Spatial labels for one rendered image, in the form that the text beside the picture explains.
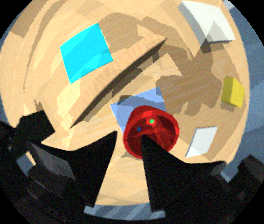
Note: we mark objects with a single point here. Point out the yellow block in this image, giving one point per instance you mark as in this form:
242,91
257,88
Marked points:
233,92

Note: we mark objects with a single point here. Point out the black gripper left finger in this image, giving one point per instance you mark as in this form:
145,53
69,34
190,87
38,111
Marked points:
84,168

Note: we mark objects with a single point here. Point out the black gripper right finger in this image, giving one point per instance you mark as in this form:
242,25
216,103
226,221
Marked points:
167,177

